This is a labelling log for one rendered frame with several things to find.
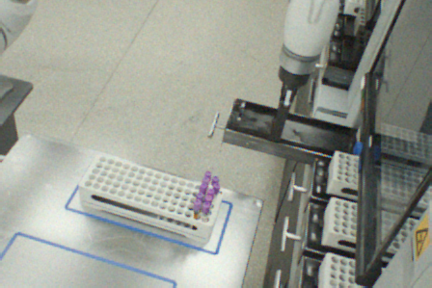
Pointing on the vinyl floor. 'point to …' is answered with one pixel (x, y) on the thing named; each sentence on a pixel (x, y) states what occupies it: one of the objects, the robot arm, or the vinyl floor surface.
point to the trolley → (105, 230)
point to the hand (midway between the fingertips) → (277, 126)
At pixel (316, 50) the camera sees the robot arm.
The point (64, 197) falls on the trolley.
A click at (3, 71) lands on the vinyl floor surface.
